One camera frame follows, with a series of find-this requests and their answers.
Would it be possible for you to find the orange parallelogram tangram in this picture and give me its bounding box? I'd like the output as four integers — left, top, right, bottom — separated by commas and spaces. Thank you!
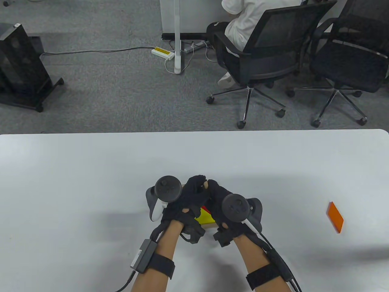
326, 201, 344, 234

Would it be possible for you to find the black right wrist strap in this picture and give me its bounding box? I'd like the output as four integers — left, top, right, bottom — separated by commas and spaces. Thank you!
246, 264, 281, 290

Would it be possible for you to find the grey power strip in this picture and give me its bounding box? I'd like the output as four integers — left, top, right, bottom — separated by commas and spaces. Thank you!
183, 42, 207, 54

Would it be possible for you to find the black glove cable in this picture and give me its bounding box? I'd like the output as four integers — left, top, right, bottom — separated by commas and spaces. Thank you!
115, 271, 136, 292
258, 233, 303, 292

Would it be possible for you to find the black mesh office chair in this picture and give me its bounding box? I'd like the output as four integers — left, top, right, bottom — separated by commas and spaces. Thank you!
206, 0, 338, 130
287, 0, 389, 127

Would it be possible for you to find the person's right hand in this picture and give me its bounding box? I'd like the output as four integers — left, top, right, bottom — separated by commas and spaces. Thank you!
207, 179, 256, 247

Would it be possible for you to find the grey right wrist module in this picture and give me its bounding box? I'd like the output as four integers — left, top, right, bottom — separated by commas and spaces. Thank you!
267, 249, 294, 282

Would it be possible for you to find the white power cable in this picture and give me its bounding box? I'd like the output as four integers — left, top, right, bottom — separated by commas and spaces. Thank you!
165, 43, 195, 74
204, 41, 218, 62

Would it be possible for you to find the black left glove cable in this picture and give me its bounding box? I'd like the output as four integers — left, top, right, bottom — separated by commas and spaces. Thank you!
115, 271, 136, 292

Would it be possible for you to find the yellow triangle tangram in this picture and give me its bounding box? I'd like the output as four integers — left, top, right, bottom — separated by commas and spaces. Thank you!
194, 209, 216, 226

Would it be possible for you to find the person's left hand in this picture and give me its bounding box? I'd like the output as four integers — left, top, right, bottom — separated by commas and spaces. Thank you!
150, 175, 211, 244

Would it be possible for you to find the grey right hand controller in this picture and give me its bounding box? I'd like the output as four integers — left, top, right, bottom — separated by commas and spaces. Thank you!
221, 194, 263, 234

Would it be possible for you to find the black wrist strap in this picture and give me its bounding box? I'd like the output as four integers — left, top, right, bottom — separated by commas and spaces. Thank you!
146, 254, 176, 280
246, 264, 281, 290

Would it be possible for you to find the grey left wrist module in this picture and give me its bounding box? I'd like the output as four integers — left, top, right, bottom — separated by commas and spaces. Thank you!
131, 239, 157, 273

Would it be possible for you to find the grey left hand controller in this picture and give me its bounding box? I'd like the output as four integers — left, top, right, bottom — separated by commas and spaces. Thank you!
146, 176, 183, 221

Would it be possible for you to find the person's left forearm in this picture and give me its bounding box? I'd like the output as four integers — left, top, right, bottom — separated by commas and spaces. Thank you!
131, 220, 186, 292

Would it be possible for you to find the black computer tower on stand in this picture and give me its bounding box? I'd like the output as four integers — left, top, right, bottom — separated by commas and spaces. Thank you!
0, 23, 64, 112

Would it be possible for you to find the black left wrist strap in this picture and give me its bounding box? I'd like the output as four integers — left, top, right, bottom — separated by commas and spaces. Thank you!
146, 254, 176, 280

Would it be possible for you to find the person's right forearm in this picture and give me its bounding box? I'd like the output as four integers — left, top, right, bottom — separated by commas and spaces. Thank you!
232, 234, 286, 292

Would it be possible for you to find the black desk foot bar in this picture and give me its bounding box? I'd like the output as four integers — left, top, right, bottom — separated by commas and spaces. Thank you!
161, 33, 210, 40

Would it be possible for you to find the black right glove cable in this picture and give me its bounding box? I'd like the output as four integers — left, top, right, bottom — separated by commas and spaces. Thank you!
258, 233, 303, 292

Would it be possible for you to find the white and yellow power strip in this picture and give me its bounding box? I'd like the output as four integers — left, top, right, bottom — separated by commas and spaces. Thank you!
151, 46, 175, 60

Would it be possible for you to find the white desk leg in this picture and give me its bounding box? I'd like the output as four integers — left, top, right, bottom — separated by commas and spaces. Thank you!
174, 0, 185, 74

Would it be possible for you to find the grey wrist module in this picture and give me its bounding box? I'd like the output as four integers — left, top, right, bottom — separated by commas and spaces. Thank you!
131, 239, 157, 273
267, 249, 294, 282

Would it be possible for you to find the grey hand controller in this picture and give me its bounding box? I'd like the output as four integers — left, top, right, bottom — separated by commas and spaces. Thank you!
146, 176, 183, 221
221, 194, 263, 234

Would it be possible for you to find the white desk panel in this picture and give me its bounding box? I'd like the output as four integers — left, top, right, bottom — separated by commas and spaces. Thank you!
160, 0, 233, 34

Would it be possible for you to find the black floor cable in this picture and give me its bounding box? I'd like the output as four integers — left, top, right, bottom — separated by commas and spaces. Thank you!
40, 46, 156, 57

